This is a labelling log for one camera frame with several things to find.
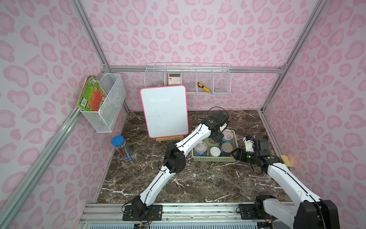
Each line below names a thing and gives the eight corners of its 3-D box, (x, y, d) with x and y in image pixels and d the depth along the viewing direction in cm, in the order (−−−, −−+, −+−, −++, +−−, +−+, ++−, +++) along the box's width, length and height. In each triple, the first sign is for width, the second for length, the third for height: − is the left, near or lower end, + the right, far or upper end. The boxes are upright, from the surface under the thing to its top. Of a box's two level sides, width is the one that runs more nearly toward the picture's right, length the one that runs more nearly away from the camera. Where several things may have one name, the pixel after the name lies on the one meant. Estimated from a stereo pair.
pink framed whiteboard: (149, 141, 103) (135, 106, 77) (153, 121, 115) (142, 85, 89) (187, 140, 103) (187, 106, 77) (188, 121, 115) (187, 85, 89)
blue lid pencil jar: (122, 161, 94) (109, 145, 79) (125, 151, 99) (113, 135, 83) (132, 161, 94) (121, 145, 79) (135, 151, 98) (125, 135, 83)
